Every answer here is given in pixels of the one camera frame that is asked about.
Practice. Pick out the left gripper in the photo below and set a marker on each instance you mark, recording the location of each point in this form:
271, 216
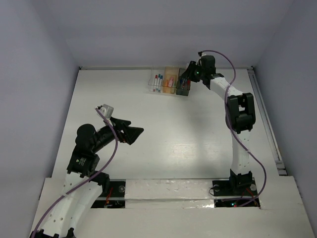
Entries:
130, 133

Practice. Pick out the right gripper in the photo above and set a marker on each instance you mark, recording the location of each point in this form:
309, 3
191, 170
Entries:
188, 74

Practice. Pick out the pink highlighter marker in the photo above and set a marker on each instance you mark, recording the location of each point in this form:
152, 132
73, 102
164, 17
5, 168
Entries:
170, 83

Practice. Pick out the red gel pen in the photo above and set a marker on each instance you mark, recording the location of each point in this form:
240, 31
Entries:
187, 85

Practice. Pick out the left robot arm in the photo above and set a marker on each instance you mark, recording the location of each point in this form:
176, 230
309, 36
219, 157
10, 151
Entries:
83, 182

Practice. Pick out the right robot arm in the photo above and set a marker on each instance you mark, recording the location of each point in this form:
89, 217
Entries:
239, 118

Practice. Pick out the grey plastic container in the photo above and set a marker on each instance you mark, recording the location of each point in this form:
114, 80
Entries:
181, 92

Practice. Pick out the orange plastic container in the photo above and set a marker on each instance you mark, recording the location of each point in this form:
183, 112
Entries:
170, 71

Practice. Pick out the blue capped white marker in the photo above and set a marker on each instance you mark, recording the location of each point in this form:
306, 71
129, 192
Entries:
160, 80

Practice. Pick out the teal capped white marker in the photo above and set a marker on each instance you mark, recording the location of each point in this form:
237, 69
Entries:
158, 81

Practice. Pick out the red capped white marker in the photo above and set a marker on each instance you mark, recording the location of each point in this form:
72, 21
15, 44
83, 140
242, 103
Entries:
155, 80

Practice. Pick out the clear plastic container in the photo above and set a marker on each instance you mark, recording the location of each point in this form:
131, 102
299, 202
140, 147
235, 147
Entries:
156, 71

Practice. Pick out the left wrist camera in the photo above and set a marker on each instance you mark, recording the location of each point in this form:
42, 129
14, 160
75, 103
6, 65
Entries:
104, 111

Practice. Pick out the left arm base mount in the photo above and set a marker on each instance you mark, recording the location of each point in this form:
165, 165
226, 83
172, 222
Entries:
113, 192

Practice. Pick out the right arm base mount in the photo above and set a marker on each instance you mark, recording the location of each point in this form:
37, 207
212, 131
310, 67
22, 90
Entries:
238, 190

